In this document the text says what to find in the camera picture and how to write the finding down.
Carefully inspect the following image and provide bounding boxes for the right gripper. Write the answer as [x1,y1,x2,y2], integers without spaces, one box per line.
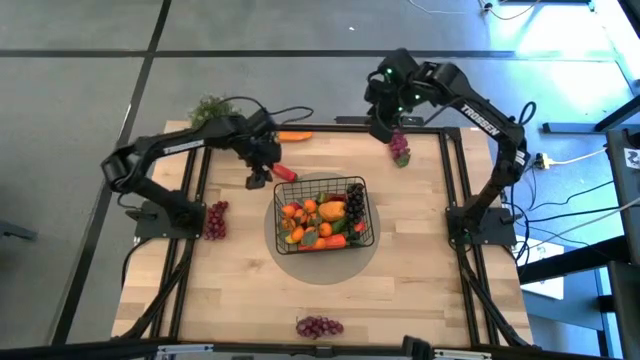
[363,69,426,145]

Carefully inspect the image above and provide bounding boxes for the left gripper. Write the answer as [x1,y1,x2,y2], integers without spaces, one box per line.
[234,108,284,191]

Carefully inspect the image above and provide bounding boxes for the red grapes with green leaf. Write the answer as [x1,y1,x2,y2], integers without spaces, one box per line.
[388,128,412,169]

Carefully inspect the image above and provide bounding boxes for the long red pepper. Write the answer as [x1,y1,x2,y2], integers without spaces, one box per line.
[271,163,300,183]

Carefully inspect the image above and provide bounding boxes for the black wire basket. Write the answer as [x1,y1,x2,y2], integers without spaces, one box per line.
[272,175,377,257]

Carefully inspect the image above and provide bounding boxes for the black grapes bunch with leaf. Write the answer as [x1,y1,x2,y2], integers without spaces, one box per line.
[345,182,367,225]

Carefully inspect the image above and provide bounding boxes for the orange carrot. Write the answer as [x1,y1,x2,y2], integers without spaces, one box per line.
[298,233,348,252]

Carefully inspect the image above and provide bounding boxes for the black mounting bar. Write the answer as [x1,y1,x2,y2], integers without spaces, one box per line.
[334,114,426,127]

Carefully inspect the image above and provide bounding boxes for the long orange pepper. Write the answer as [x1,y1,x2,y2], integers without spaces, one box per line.
[276,130,314,144]

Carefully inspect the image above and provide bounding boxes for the red grapes bunch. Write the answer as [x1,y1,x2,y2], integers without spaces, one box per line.
[203,199,231,242]

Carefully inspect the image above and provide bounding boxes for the small potted green plant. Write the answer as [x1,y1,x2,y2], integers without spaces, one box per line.
[188,94,241,130]

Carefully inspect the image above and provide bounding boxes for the grey round mat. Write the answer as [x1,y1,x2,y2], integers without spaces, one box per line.
[263,172,382,287]

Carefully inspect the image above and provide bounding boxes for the purple-red grapes bunch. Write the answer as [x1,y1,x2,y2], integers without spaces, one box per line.
[294,315,345,341]

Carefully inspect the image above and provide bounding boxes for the black floor stand leg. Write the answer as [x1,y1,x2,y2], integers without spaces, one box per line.
[542,94,640,136]

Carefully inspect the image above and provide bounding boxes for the white paper sheet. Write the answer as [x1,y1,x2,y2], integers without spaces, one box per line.
[514,234,566,301]

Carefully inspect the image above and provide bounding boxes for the black floor beam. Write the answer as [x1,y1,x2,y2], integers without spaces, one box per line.
[517,234,640,286]

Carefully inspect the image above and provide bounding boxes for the black aluminium table frame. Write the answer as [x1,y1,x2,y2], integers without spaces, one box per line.
[112,122,536,360]

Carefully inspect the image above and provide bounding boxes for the black camera cable loop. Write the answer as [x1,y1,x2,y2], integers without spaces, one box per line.
[272,105,315,126]
[217,95,269,114]

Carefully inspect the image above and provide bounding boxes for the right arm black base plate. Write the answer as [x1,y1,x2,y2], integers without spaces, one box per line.
[445,205,517,247]

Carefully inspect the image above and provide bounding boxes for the black floor cable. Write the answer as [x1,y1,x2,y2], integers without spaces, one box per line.
[513,204,624,224]

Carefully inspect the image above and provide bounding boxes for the black block on frame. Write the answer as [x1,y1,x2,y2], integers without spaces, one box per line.
[402,335,434,359]

